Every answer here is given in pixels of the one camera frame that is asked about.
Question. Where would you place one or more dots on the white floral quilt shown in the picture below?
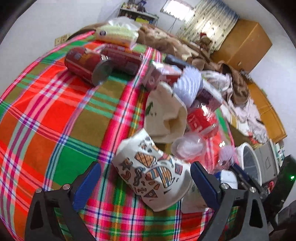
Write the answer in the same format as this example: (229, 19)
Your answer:
(238, 108)

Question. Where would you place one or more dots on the purple white milk carton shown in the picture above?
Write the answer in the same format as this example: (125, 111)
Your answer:
(160, 72)

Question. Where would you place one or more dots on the patterned curtain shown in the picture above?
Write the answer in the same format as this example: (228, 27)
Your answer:
(214, 18)

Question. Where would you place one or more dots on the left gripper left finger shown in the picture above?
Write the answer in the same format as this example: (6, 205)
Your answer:
(42, 222)

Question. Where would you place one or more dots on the wall socket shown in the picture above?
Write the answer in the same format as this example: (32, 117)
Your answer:
(60, 40)

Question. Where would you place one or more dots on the clear plastic cup lid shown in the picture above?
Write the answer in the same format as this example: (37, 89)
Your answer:
(190, 147)

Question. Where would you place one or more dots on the red snack can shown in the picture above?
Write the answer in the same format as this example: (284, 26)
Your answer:
(124, 60)

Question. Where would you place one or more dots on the grey drawer nightstand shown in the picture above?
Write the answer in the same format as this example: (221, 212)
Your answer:
(268, 161)

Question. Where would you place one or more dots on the clear bottle red label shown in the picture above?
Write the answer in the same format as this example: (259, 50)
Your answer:
(203, 121)

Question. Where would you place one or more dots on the red drink can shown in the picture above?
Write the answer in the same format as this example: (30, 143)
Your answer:
(91, 66)

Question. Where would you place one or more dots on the wall shelf with items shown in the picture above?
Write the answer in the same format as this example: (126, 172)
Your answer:
(137, 12)

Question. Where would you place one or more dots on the teddy bear red hat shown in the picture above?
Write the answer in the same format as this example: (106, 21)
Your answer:
(204, 42)

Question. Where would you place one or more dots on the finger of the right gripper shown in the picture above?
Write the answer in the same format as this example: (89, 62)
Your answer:
(238, 169)

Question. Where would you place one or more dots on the wooden headboard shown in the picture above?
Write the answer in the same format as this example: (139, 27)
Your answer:
(268, 115)

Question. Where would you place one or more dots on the tissue pack plastic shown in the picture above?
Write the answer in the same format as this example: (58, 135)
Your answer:
(121, 31)

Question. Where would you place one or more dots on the brown blanket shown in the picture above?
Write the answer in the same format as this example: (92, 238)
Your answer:
(166, 43)

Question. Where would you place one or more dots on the wooden wardrobe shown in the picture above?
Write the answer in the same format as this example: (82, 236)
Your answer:
(244, 47)

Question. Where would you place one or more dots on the plaid cloth red green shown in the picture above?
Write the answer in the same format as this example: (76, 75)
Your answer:
(54, 125)

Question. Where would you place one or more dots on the window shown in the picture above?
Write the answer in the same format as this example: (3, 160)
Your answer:
(178, 9)

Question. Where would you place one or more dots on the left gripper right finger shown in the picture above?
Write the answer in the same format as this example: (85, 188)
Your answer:
(222, 198)

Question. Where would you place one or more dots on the dark blue glasses case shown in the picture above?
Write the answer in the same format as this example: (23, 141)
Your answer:
(172, 60)

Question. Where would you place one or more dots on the patterned paper cup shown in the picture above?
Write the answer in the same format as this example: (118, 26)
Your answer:
(160, 179)

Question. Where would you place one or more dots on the white trash bin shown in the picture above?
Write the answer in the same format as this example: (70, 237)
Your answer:
(248, 161)

